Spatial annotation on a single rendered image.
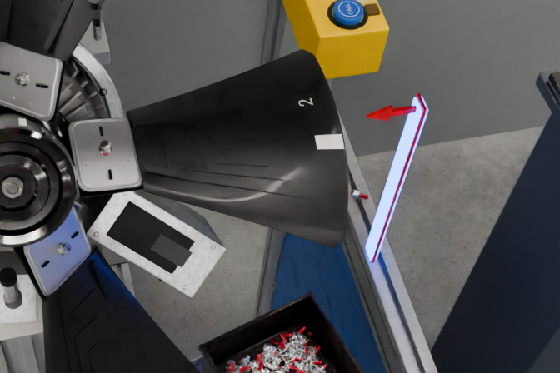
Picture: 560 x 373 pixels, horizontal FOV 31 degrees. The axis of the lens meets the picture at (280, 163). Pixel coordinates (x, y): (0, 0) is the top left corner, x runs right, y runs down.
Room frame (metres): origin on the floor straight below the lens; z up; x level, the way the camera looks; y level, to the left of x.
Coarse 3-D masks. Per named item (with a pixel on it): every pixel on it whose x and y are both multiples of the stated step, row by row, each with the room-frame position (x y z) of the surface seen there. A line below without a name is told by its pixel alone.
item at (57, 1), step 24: (0, 0) 0.68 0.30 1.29; (24, 0) 0.67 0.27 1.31; (48, 0) 0.66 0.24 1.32; (72, 0) 0.66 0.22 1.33; (0, 24) 0.67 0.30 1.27; (24, 24) 0.65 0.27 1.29; (48, 24) 0.65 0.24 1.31; (72, 24) 0.64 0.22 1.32; (24, 48) 0.64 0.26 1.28; (48, 48) 0.63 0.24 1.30; (72, 48) 0.63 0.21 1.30
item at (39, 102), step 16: (0, 48) 0.65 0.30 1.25; (16, 48) 0.65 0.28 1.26; (0, 64) 0.64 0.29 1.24; (16, 64) 0.63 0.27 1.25; (32, 64) 0.63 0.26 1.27; (48, 64) 0.62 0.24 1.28; (0, 80) 0.63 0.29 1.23; (32, 80) 0.62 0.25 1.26; (48, 80) 0.61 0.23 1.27; (0, 96) 0.62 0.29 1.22; (16, 96) 0.61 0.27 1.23; (32, 96) 0.60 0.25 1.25; (48, 96) 0.60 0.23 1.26; (32, 112) 0.59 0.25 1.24; (48, 112) 0.59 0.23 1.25
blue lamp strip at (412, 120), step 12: (420, 108) 0.72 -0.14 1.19; (408, 120) 0.73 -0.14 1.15; (408, 132) 0.73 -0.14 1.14; (408, 144) 0.72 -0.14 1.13; (396, 156) 0.74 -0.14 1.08; (396, 168) 0.73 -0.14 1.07; (396, 180) 0.72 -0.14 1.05; (384, 192) 0.73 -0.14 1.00; (384, 204) 0.73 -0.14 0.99; (384, 216) 0.72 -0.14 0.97; (372, 228) 0.73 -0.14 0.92; (372, 240) 0.73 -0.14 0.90; (372, 252) 0.72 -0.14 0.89
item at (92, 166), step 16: (80, 128) 0.62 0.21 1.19; (96, 128) 0.62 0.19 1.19; (112, 128) 0.63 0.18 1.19; (128, 128) 0.63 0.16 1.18; (80, 144) 0.60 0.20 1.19; (96, 144) 0.60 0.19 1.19; (112, 144) 0.61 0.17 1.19; (128, 144) 0.61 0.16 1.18; (80, 160) 0.58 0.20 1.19; (96, 160) 0.58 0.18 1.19; (112, 160) 0.59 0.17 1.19; (128, 160) 0.59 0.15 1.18; (80, 176) 0.56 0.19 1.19; (96, 176) 0.56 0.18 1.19; (112, 176) 0.57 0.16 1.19; (128, 176) 0.57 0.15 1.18
